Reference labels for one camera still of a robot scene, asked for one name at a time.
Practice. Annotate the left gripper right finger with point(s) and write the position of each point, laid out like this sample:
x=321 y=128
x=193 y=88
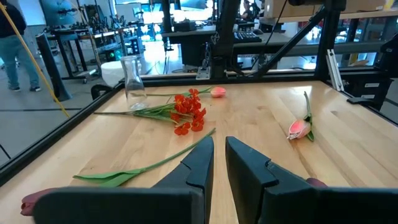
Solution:
x=248 y=174

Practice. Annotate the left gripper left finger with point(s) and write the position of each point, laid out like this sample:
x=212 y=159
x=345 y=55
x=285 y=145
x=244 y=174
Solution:
x=192 y=174

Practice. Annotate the red flower bunch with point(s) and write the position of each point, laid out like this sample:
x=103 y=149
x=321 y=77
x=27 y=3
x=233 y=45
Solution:
x=179 y=99
x=196 y=124

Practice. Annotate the pink tulip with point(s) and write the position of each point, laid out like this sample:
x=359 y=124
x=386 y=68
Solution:
x=218 y=92
x=298 y=129

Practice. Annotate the dark red tulip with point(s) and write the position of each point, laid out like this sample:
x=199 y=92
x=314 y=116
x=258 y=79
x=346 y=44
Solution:
x=315 y=182
x=118 y=177

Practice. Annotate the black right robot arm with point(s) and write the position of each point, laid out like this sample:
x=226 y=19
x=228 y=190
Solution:
x=227 y=37

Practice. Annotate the clear glass vase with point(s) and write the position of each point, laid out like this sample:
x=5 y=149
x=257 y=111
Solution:
x=133 y=77

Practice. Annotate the white round container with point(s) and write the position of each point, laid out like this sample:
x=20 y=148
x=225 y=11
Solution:
x=110 y=73

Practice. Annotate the silver aluminium bar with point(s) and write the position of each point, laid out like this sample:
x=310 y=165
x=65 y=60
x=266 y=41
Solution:
x=334 y=70

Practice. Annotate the black keyboard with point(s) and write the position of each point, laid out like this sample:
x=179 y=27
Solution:
x=247 y=36

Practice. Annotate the black desk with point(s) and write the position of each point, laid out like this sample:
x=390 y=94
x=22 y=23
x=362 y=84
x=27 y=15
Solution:
x=311 y=49

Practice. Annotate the black equipment with white labels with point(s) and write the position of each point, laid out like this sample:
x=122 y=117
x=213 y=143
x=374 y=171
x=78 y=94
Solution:
x=370 y=90

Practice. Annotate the person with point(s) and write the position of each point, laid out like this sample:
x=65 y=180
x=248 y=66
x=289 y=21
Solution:
x=248 y=11
x=15 y=53

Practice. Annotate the black workbench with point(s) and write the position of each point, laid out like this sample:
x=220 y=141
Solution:
x=66 y=56

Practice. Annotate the cardboard box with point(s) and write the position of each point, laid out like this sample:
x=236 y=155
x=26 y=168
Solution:
x=363 y=4

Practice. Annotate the silver metal bracket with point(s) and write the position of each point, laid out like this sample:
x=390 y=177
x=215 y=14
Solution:
x=203 y=73

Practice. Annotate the black table frame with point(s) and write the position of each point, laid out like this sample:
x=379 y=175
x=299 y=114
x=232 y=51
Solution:
x=62 y=130

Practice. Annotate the dark grey pedestal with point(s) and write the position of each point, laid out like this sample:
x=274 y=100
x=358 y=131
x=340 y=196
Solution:
x=51 y=68

